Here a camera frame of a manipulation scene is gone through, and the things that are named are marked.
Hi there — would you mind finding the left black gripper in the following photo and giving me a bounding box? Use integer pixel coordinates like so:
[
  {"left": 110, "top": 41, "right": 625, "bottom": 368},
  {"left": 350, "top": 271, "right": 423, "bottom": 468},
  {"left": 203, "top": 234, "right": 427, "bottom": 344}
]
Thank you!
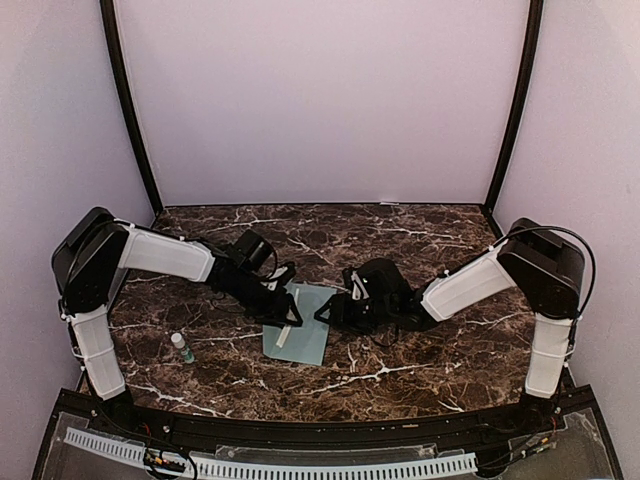
[{"left": 223, "top": 269, "right": 303, "bottom": 327}]

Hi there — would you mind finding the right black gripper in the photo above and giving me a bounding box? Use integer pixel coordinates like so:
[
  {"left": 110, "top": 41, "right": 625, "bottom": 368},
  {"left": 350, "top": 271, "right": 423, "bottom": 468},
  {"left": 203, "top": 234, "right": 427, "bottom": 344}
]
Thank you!
[{"left": 314, "top": 292, "right": 395, "bottom": 336}]

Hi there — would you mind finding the light blue envelope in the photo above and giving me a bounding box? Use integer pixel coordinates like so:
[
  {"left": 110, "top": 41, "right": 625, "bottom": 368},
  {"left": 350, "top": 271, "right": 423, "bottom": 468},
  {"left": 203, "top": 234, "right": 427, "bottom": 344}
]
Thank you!
[{"left": 262, "top": 282, "right": 336, "bottom": 366}]

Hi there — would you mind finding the small glue stick bottle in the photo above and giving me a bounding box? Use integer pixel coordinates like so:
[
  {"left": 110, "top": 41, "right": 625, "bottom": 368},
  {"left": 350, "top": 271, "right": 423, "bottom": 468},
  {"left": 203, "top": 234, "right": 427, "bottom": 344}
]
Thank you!
[{"left": 171, "top": 332, "right": 195, "bottom": 364}]

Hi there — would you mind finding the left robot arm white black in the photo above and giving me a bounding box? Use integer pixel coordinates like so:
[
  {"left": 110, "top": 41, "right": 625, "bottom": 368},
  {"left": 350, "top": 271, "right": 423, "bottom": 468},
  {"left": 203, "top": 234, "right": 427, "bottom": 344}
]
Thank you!
[{"left": 51, "top": 206, "right": 303, "bottom": 436}]

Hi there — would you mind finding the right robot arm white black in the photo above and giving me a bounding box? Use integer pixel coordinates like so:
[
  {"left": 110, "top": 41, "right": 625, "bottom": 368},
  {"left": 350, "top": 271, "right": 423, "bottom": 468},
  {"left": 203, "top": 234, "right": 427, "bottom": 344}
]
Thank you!
[{"left": 314, "top": 218, "right": 596, "bottom": 434}]

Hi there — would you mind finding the black front table rail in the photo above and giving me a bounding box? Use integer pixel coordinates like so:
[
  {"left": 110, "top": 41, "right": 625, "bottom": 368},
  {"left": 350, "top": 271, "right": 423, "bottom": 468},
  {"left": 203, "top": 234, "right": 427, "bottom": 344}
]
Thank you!
[{"left": 100, "top": 401, "right": 552, "bottom": 451}]

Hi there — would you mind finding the white slotted cable duct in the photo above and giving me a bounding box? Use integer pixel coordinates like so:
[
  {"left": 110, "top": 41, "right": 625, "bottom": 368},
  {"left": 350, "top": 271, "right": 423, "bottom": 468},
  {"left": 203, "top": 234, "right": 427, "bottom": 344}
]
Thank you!
[{"left": 64, "top": 427, "right": 477, "bottom": 479}]

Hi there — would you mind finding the right black frame post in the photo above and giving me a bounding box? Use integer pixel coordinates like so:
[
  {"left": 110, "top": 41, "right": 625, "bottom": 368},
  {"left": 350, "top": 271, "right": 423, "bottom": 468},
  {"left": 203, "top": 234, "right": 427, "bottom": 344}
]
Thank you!
[{"left": 482, "top": 0, "right": 544, "bottom": 218}]

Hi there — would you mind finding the black frame post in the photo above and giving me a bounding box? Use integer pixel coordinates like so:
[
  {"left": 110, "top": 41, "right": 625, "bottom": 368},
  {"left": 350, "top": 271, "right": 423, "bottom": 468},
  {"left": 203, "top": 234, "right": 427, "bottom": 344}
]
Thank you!
[
  {"left": 99, "top": 0, "right": 164, "bottom": 217},
  {"left": 482, "top": 0, "right": 544, "bottom": 218}
]

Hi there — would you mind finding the left black frame post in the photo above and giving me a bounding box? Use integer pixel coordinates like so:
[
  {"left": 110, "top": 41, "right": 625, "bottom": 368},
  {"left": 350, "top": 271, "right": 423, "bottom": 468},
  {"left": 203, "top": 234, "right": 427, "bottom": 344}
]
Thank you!
[{"left": 99, "top": 0, "right": 164, "bottom": 217}]

